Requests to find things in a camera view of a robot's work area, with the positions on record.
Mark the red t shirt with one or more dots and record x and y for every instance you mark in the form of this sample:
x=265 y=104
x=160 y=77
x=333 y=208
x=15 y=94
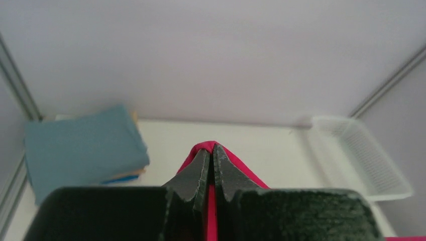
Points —
x=211 y=228

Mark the folded blue white t shirt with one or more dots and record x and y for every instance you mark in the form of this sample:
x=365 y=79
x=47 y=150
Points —
x=122 y=179

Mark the white plastic basket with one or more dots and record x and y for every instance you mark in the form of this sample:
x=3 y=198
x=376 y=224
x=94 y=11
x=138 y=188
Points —
x=348 y=156

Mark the right aluminium corner post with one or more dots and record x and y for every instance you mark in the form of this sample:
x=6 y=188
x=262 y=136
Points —
x=404 y=70

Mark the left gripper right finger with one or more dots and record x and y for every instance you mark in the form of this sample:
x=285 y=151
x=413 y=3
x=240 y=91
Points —
x=229 y=182

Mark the folded teal t shirt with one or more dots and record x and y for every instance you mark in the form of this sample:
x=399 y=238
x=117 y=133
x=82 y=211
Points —
x=81 y=151

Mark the left aluminium corner post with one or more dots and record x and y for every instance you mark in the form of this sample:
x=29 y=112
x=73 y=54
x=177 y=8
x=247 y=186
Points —
x=17 y=84

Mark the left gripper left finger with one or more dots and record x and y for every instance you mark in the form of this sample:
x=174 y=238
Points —
x=189 y=200

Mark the aluminium corner post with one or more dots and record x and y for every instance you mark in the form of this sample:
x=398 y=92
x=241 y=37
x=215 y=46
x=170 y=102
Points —
x=17 y=84
x=404 y=70

